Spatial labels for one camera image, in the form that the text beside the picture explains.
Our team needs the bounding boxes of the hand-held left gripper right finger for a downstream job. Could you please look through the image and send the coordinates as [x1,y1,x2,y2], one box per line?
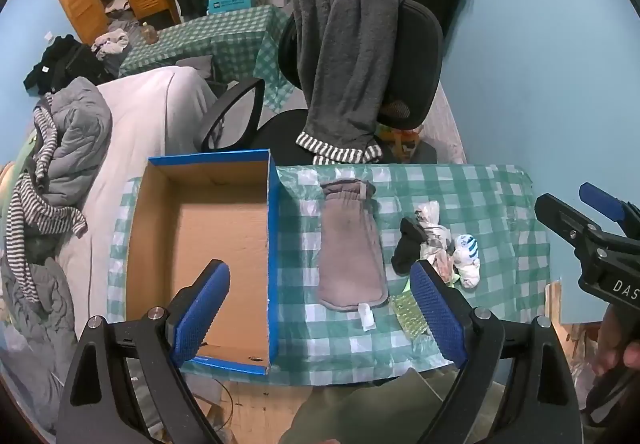
[410,260,583,444]

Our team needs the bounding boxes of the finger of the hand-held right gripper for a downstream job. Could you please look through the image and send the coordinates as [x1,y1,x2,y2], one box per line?
[579,182,640,239]
[534,193,602,247]

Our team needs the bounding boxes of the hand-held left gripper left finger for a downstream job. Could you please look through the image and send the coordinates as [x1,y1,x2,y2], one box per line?
[56,260,232,444]

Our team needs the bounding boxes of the green sparkly scrub cloth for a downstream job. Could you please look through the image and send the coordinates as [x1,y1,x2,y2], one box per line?
[390,293,435,339]

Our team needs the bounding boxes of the white blue striped sock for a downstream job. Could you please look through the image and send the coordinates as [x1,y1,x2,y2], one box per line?
[452,234,482,289]

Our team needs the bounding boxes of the black sock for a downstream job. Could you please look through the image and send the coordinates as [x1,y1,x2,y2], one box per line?
[391,217,431,275]

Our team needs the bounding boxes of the white patterned sock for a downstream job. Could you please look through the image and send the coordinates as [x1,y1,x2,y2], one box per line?
[414,200,458,282]

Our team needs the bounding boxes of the blue cardboard box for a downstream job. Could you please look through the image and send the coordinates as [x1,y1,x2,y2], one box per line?
[126,150,281,377]

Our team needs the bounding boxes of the grey fleece mitt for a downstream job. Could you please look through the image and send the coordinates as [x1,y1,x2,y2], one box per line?
[316,179,390,312]

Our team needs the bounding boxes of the person's right hand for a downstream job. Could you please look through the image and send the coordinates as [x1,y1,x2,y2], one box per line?
[594,306,640,376]

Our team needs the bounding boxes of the brown cardboard piece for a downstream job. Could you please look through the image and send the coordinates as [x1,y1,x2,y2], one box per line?
[545,280,576,340]

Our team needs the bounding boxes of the green checked plastic tablecloth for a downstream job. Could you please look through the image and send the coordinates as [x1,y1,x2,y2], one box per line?
[109,164,551,387]

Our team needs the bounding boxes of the person's olive green clothing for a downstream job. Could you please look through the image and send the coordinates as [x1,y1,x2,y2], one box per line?
[277,366,506,444]

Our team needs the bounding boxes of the colourful plastic bag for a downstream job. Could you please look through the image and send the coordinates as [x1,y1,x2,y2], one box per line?
[377,124,426,162]

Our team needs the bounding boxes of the grey white striped garment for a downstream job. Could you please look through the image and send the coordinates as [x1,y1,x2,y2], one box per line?
[5,94,88,305]

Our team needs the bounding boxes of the white bed sheet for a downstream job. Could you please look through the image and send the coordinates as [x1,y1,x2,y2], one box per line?
[60,66,218,375]

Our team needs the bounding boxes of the black office chair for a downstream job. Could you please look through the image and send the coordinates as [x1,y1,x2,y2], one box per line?
[200,0,445,165]

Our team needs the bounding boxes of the grey pants with striped cuffs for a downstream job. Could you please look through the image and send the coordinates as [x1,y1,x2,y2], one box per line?
[292,0,407,167]

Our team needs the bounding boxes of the green checked cloth covered table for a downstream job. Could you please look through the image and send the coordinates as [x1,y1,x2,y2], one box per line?
[119,5,301,113]

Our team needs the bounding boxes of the black clothes pile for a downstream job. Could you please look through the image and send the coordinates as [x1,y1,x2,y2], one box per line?
[24,34,113,97]

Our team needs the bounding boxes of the grey crumpled clothes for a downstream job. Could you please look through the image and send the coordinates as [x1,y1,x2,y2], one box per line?
[90,21,132,62]

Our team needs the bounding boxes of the teal box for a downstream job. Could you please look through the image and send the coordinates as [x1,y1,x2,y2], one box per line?
[206,0,253,14]

